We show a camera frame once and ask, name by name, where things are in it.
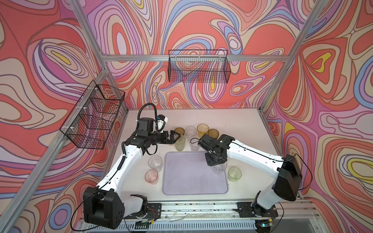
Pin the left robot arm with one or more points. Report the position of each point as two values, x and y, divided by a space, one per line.
102 205

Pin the black wire basket back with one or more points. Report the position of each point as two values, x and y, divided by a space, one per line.
198 66

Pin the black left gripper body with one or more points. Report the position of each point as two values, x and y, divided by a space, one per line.
158 138

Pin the tall pale green cup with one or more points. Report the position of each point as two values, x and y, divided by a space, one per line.
180 143

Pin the dark amber textured cup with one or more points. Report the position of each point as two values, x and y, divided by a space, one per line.
180 131

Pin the clear faceted glass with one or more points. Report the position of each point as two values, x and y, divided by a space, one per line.
219 169
193 142

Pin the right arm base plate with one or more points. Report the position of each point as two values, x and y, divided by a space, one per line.
249 209

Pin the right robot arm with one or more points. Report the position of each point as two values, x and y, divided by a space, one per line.
284 170

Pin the olive amber textured cup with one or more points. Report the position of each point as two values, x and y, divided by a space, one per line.
213 133

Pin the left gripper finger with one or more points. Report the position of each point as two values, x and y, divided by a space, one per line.
174 139
174 133

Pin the clear glass left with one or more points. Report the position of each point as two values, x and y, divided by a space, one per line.
156 163

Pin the black wire basket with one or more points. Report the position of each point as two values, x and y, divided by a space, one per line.
97 110
198 66

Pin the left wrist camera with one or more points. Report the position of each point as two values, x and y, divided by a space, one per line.
148 124

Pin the pink cup front left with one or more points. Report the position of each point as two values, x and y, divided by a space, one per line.
151 176

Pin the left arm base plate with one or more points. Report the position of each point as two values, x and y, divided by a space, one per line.
151 212

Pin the black wire basket left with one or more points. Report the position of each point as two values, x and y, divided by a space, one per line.
97 110

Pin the yellow smooth cup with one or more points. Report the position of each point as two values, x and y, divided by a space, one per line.
202 129

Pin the pale green textured cup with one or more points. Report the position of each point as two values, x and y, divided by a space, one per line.
234 174

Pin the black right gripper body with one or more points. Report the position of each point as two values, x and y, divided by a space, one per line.
212 159

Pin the lavender plastic tray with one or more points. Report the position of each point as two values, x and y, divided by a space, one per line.
187 173

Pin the clear tumbler back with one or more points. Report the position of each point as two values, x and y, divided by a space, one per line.
190 132

